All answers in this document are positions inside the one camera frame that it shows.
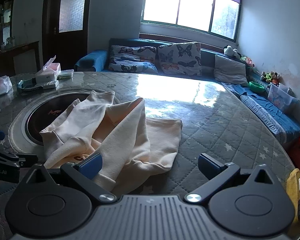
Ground panda plush toy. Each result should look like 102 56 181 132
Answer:
224 45 241 59

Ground butterfly pillow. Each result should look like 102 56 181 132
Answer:
157 42 202 76
108 45 158 74

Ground grey cushion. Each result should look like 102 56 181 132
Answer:
213 55 248 86

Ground black induction cooktop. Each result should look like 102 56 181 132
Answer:
25 93 96 145

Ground pink plastic box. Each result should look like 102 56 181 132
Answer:
43 56 61 76

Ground yellow cloth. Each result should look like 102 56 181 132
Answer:
286 168 300 223

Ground green brown plush toys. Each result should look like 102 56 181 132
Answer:
260 71 281 85

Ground left butterfly pillow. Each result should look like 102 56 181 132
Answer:
108 45 158 74

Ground cream cloth garment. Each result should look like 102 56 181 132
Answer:
40 91 182 195

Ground grey quilted star tablecloth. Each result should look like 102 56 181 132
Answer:
0 72 294 239

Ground right butterfly pillow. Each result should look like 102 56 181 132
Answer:
157 42 202 76

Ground green bowl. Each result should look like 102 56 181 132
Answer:
249 81 266 94

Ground white tissue box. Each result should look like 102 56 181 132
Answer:
34 69 57 83

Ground clear plastic storage box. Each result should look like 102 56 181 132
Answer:
268 83 298 114

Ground dark wooden door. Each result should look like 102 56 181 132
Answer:
42 0 90 70

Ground dark wooden cabinet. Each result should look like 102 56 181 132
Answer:
0 0 40 77

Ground small green white box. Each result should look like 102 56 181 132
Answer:
57 69 74 80

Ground blue corner sofa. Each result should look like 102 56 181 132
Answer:
75 38 300 144

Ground window with green frame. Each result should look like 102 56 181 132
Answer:
141 0 242 41

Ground teal black device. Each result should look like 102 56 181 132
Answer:
17 78 59 94

